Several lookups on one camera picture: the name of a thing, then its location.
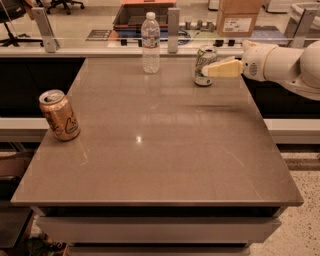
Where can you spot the white green 7up can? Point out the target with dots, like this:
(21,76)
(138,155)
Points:
(207,54)

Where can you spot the grey cabinet drawer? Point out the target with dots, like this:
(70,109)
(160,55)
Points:
(185,230)

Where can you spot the dark tray with orange lid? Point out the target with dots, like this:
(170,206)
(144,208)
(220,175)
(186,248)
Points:
(132,13)

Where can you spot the grey metal bracket left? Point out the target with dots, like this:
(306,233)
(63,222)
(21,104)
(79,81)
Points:
(50,42)

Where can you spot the grey metal bracket right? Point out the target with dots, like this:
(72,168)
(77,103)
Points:
(303,27)

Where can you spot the brown cardboard box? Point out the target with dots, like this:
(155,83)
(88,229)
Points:
(237,18)

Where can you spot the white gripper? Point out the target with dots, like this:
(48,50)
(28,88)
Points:
(256,64)

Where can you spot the orange soda can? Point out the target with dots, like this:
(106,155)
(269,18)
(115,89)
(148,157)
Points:
(59,114)

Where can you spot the clear plastic water bottle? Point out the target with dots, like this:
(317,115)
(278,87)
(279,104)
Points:
(150,33)

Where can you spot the grey metal bracket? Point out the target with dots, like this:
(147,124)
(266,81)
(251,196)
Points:
(173,28)
(303,27)
(50,42)

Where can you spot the grey metal bracket middle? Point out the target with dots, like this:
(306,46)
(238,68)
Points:
(173,28)

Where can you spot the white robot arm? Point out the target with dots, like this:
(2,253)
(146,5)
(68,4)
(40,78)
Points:
(295,69)

